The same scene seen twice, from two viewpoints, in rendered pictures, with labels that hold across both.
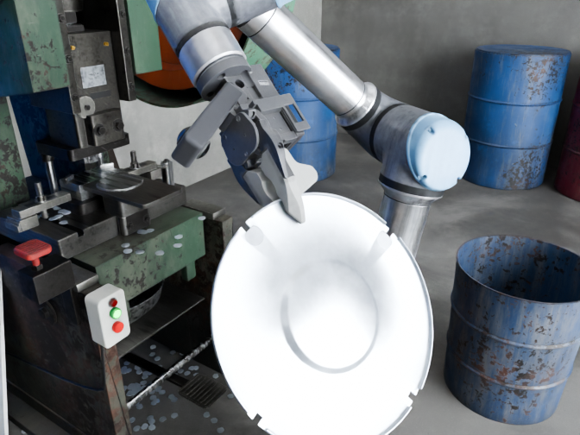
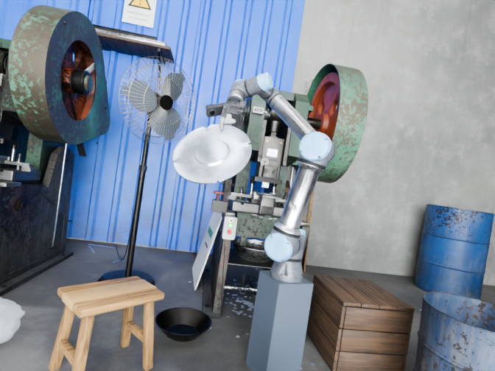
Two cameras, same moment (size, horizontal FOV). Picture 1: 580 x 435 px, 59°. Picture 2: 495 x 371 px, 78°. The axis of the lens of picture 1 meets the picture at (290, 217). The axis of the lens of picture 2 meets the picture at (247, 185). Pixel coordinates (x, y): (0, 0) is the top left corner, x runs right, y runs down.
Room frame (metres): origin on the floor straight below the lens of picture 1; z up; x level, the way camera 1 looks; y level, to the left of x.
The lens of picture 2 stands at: (-0.15, -0.98, 0.87)
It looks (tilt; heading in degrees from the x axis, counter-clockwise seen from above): 1 degrees down; 49
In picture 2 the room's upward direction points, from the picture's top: 8 degrees clockwise
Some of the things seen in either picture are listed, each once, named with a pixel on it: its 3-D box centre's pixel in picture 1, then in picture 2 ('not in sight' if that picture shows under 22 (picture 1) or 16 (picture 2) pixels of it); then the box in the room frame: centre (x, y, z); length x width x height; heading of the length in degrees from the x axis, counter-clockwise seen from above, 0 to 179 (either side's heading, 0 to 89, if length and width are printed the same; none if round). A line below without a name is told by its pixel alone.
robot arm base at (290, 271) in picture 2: not in sight; (287, 266); (0.94, -0.10, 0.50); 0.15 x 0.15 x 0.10
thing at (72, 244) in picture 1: (96, 207); (261, 207); (1.39, 0.58, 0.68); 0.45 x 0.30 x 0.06; 147
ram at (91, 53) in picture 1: (85, 85); (270, 157); (1.36, 0.54, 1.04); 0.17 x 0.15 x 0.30; 57
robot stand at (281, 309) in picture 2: not in sight; (278, 324); (0.94, -0.10, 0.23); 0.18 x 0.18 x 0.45; 74
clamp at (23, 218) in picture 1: (38, 201); (239, 193); (1.24, 0.67, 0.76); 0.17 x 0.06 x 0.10; 147
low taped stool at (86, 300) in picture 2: not in sight; (107, 329); (0.32, 0.28, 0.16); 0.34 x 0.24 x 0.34; 7
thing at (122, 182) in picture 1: (135, 207); (267, 204); (1.29, 0.43, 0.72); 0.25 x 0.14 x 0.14; 57
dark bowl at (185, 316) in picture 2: not in sight; (183, 326); (0.75, 0.39, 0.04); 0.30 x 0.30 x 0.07
